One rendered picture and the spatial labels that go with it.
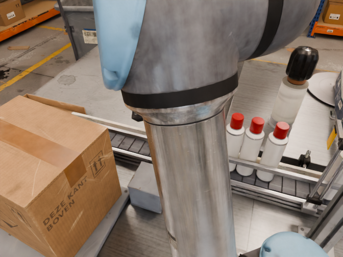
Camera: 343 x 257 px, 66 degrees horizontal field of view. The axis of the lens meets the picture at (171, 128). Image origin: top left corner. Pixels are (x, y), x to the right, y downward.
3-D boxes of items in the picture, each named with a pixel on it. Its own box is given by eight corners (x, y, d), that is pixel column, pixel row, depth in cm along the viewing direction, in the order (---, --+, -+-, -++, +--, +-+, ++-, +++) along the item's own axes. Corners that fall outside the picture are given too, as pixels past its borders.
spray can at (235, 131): (236, 162, 85) (249, 112, 71) (234, 174, 81) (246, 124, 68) (220, 158, 86) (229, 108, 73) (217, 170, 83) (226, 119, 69)
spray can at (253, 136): (253, 166, 84) (269, 116, 70) (251, 178, 80) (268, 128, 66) (237, 162, 85) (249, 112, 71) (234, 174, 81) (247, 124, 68)
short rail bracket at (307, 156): (301, 173, 88) (314, 148, 80) (301, 180, 86) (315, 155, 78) (291, 171, 89) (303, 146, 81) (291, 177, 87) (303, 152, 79)
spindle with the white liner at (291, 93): (293, 119, 101) (322, 45, 82) (292, 133, 95) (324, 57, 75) (269, 114, 104) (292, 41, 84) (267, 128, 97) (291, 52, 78)
